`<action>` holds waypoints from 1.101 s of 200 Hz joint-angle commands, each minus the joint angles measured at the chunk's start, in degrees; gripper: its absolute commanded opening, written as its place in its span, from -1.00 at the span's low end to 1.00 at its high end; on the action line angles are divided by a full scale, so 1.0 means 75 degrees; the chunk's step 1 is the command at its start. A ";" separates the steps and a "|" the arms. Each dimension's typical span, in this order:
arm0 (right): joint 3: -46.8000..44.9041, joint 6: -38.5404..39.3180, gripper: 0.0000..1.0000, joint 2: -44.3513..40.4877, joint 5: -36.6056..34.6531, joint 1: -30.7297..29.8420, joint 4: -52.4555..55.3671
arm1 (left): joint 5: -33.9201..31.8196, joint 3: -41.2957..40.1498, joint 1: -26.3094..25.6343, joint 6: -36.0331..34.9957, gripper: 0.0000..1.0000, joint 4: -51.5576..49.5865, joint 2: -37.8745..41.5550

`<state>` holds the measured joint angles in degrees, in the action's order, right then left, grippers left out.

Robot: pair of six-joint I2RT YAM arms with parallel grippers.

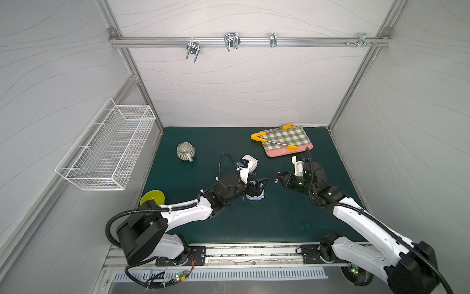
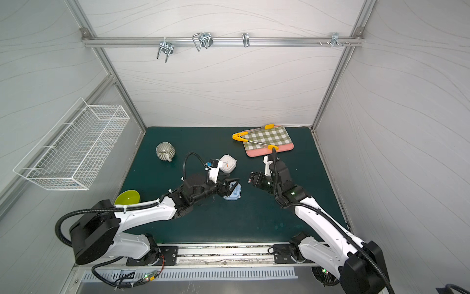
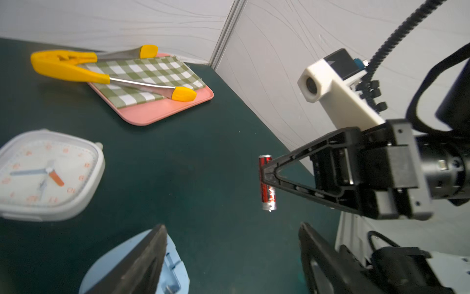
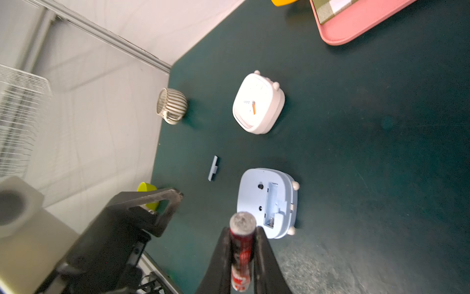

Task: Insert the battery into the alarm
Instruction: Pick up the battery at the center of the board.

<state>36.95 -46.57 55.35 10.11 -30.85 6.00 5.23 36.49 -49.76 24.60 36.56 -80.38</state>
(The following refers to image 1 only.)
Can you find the blue alarm clock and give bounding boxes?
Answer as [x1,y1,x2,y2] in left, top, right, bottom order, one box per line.
[246,190,264,201]

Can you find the white alarm clock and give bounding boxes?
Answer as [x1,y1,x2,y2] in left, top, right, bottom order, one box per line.
[242,154,258,173]

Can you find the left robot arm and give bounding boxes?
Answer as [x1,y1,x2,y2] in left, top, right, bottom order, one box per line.
[105,174,268,265]

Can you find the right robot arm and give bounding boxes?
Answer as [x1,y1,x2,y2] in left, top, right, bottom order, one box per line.
[276,160,443,294]

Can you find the pink tray checkered cloth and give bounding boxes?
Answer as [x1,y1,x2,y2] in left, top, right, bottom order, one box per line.
[260,126,313,158]

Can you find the yellow steel tongs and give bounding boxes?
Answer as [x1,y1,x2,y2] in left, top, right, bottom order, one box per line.
[250,124,300,151]

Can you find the green yellow bowl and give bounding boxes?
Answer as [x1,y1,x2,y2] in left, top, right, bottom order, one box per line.
[139,190,165,206]

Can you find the metal hook clamp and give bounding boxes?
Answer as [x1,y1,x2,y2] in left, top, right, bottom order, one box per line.
[345,33,378,48]
[270,33,277,48]
[223,33,241,51]
[186,39,201,63]

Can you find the aluminium crossbar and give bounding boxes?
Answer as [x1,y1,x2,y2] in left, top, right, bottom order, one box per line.
[110,36,392,49]

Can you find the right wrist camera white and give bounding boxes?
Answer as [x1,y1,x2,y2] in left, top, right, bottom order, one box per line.
[291,154,305,177]

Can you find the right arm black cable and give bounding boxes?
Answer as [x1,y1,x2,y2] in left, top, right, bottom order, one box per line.
[304,146,454,294]

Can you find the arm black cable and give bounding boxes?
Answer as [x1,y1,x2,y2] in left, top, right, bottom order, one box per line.
[105,152,237,289]
[304,146,454,294]

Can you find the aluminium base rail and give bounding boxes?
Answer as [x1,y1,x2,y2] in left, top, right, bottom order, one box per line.
[102,242,351,270]

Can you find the white wire basket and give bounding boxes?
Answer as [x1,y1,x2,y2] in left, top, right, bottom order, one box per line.
[55,98,156,191]

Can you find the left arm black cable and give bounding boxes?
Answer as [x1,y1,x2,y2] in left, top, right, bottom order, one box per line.
[105,152,237,289]

